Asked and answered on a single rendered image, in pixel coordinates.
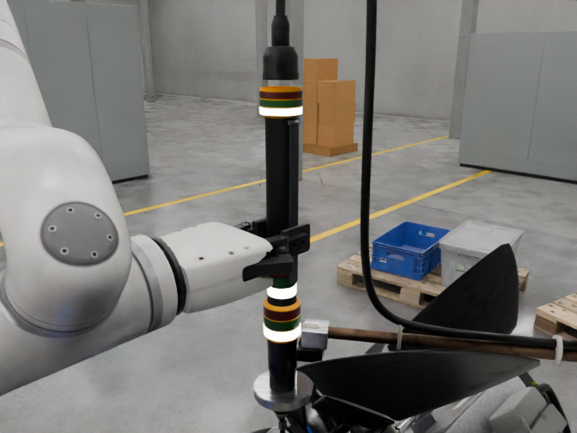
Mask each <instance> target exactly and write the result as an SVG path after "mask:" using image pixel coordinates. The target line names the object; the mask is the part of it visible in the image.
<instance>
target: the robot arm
mask: <svg viewBox="0 0 577 433"><path fill-rule="evenodd" d="M0 232H1V235H2V238H3V244H4V249H5V254H6V269H4V270H2V271H0V396H2V395H4V394H6V393H9V392H11V391H14V390H16V389H17V388H20V387H24V386H26V385H27V384H30V383H32V382H34V381H37V380H39V379H42V378H44V377H46V376H48V375H52V374H54V373H56V372H58V371H60V370H62V369H66V368H68V367H70V366H72V365H74V364H77V363H80V362H82V361H84V360H87V359H89V358H90V357H94V356H96V355H99V354H100V353H102V352H105V351H109V350H111V349H112V348H115V347H117V346H119V345H122V344H124V343H127V342H129V341H131V340H133V339H135V338H139V337H141V336H143V335H146V334H148V333H150V332H153V331H155V330H158V329H160V328H163V327H164V326H168V325H169V324H171V323H172V322H173V320H174V318H175V316H177V315H179V314H181V312H184V313H187V314H189V313H194V312H198V311H203V310H206V309H210V308H216V307H219V306H222V305H225V304H228V303H230V302H235V301H238V300H240V299H243V298H246V297H248V296H252V295H254V294H257V293H258V292H261V291H263V290H267V289H269V288H270V287H271V286H272V285H273V278H272V277H269V275H278V274H287V273H292V272H294V260H293V258H292V257H294V256H296V255H299V254H301V253H304V252H307V251H308V250H309V249H310V224H309V223H302V224H299V225H296V226H294V227H292V228H289V229H285V230H282V231H281V234H280V235H277V236H273V237H270V238H267V229H266V217H263V218H259V219H257V220H254V221H252V225H251V223H249V222H243V223H239V224H236V225H234V226H229V225H227V224H224V223H216V222H211V223H202V224H198V225H196V226H192V227H190V228H186V229H181V230H179V231H176V232H173V233H171V234H169V235H164V236H162V237H160V238H158V237H154V236H151V237H148V236H146V235H136V236H132V237H131V236H130V232H129V229H128V225H127V222H126V220H125V215H124V212H123V210H122V208H121V205H120V202H119V200H118V196H117V194H116V192H115V190H114V187H113V185H112V182H111V180H110V177H109V175H108V173H107V171H106V168H105V166H104V164H103V162H102V160H101V159H100V157H99V156H98V154H97V153H96V151H95V150H94V148H93V147H92V146H91V145H90V144H89V143H88V142H87V141H86V140H84V139H83V138H82V137H80V136H78V135H76V134H75V133H72V132H70V131H66V130H62V129H58V128H52V124H51V121H50V119H49V116H48V113H47V111H46V106H45V103H44V101H43V98H42V96H41V93H40V91H39V86H38V83H37V81H36V78H35V76H34V73H33V69H32V67H31V64H30V62H29V60H28V57H27V53H26V50H25V48H24V45H23V43H22V40H21V36H20V34H19V31H18V28H17V26H16V24H15V20H14V17H13V15H12V13H11V10H10V8H9V6H8V4H7V1H6V0H0ZM273 246H276V256H274V257H270V250H272V248H273Z"/></svg>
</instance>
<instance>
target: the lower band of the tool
mask: <svg viewBox="0 0 577 433"><path fill-rule="evenodd" d="M296 298H297V301H296V303H295V304H293V305H291V306H287V307H276V306H273V305H270V304H269V303H268V302H267V297H266V298H265V299H264V306H265V307H266V308H268V309H269V310H272V311H276V312H288V311H292V310H295V309H297V308H298V307H299V306H300V305H301V301H300V299H299V298H298V297H296ZM298 317H299V316H298ZM298 317H297V318H298ZM265 318H267V317H265ZM297 318H295V319H297ZM267 319H268V318H267ZM295 319H294V320H295ZM268 320H271V319H268ZM272 321H275V322H288V321H292V320H287V321H276V320H272ZM265 327H266V326H265ZM298 327H299V326H298ZM298 327H296V328H298ZM266 328H267V327H266ZM296 328H295V329H296ZM267 329H269V328H267ZM295 329H293V330H295ZM269 330H270V329H269ZM293 330H290V331H286V332H291V331H293ZM271 331H273V330H271ZM273 332H278V331H273ZM300 335H301V334H300ZM300 335H299V336H298V337H297V338H295V339H292V340H289V341H275V340H271V339H269V338H267V337H266V336H265V335H264V336H265V337H266V338H267V339H268V340H269V341H271V342H273V343H277V344H287V343H290V342H293V341H295V340H296V339H298V338H299V337H300Z"/></svg>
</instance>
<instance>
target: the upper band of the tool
mask: <svg viewBox="0 0 577 433"><path fill-rule="evenodd" d="M259 91H263V92H298V91H302V87H294V86H269V87H260V88H259ZM259 99H260V100H267V101H295V100H301V99H302V98H299V99H263V98H259ZM260 107H261V106H260ZM300 107H302V106H300ZM262 108H270V109H290V108H299V107H262ZM261 115H263V114H261ZM263 116H264V117H266V118H271V119H291V118H296V117H298V116H300V114H299V115H291V116H270V115H263Z"/></svg>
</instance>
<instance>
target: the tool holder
mask: <svg viewBox="0 0 577 433"><path fill-rule="evenodd" d="M305 321H310V322H319V325H320V328H318V329H312V328H304V327H302V330H301V337H300V340H299V343H298V346H297V349H296V361H297V368H298V367H300V366H301V365H304V364H306V363H313V362H317V361H322V360H323V355H324V351H325V350H327V346H328V342H329V339H328V326H330V322H329V321H328V320H309V319H305ZM305 321H304V323H305ZM312 391H313V382H312V381H311V380H310V378H309V377H308V376H307V375H305V374H304V373H302V372H300V371H295V388H294V389H293V390H292V391H290V392H288V393H276V392H274V391H272V390H271V389H270V374H269V371H267V372H264V373H263V374H262V375H260V376H259V377H258V378H257V380H256V381H255V382H254V397H255V400H256V401H257V402H258V403H259V404H260V405H261V406H262V407H264V408H266V409H269V410H272V411H275V412H289V411H293V410H295V409H298V408H300V407H302V406H304V405H305V404H306V403H307V402H308V401H309V399H310V396H311V395H312Z"/></svg>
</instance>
